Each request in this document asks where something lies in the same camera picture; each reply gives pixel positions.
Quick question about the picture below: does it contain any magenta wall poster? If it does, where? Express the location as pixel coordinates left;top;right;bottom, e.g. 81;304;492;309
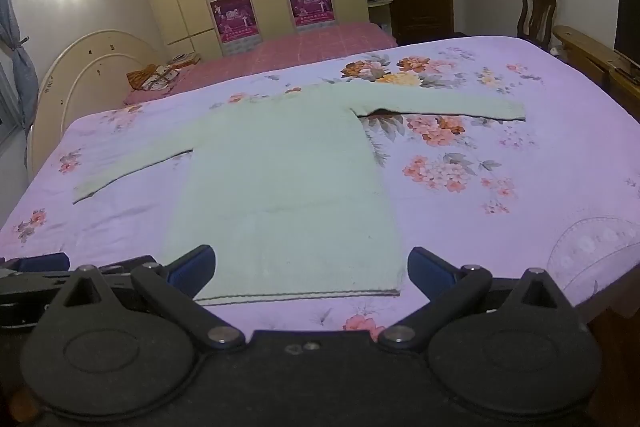
209;0;260;44
286;0;335;28

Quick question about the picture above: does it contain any floral purple bedsheet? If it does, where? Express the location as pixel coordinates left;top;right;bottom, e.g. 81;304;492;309
0;34;640;348

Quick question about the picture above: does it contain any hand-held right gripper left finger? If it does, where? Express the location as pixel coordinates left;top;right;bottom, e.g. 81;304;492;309
44;244;247;353

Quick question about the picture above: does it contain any light green sweater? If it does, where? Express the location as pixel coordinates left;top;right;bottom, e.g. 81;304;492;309
72;83;527;307

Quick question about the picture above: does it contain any plaid cloth bundle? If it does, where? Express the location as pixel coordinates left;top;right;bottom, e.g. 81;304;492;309
141;53;202;90

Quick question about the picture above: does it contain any orange cloth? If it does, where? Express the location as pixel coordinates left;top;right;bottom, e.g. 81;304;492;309
125;63;157;92

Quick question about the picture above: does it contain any wooden chair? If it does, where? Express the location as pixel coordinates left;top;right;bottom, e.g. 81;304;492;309
517;0;557;50

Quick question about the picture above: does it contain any cream rounded headboard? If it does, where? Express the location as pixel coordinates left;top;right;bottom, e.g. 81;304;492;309
25;29;166;180

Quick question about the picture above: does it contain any flat screen television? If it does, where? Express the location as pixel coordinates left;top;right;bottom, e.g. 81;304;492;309
614;0;640;70

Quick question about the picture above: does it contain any grey curtain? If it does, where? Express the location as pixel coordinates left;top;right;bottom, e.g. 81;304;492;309
0;0;40;132

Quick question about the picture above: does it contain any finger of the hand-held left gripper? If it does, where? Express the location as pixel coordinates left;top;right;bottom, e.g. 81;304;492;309
0;252;72;292

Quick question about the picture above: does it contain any pink checked bedsheet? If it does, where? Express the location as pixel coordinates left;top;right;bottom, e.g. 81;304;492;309
122;22;399;110

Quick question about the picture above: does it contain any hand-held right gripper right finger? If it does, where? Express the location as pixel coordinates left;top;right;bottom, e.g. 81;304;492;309
377;246;582;353

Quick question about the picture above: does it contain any wooden television cabinet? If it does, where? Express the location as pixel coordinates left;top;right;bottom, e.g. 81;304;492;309
552;25;640;122

